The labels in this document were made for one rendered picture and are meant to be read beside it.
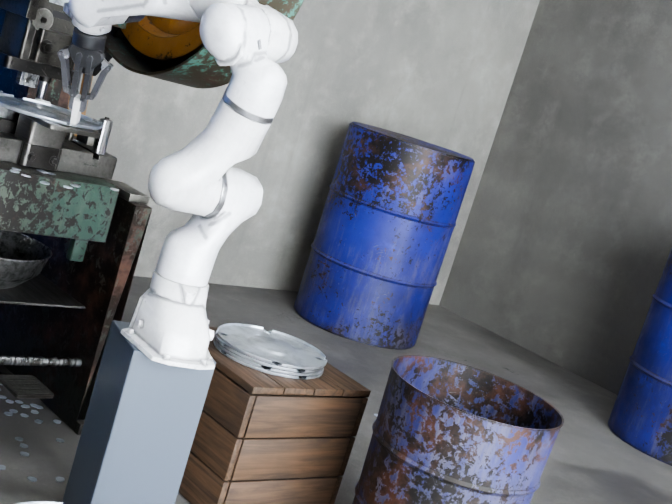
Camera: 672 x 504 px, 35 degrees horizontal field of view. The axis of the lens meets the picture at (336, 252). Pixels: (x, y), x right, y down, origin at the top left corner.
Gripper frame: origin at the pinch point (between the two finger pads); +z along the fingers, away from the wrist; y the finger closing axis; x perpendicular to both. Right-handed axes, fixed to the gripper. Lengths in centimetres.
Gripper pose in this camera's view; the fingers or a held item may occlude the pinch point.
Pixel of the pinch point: (76, 109)
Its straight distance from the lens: 260.6
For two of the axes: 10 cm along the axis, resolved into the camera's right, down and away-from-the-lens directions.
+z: -2.7, 8.4, 4.8
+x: 1.1, -4.7, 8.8
